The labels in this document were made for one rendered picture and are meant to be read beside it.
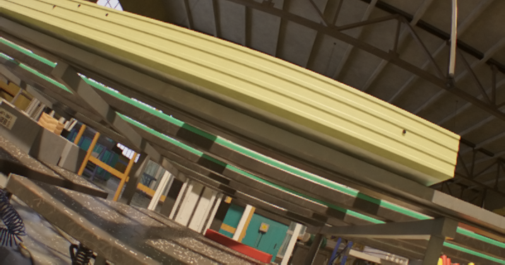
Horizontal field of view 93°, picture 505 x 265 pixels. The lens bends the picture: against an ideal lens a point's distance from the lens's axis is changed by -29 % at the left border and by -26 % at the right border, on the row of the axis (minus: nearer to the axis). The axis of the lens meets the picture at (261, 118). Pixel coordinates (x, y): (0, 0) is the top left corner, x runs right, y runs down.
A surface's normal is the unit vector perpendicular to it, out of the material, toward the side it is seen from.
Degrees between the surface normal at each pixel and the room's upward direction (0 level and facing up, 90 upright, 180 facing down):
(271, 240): 90
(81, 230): 90
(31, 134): 90
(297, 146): 90
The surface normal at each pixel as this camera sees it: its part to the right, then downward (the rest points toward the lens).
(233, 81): 0.02, -0.34
